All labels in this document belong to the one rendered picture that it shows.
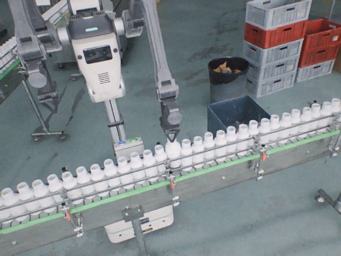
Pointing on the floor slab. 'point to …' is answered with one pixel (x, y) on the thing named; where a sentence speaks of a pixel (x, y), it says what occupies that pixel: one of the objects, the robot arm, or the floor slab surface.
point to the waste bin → (227, 78)
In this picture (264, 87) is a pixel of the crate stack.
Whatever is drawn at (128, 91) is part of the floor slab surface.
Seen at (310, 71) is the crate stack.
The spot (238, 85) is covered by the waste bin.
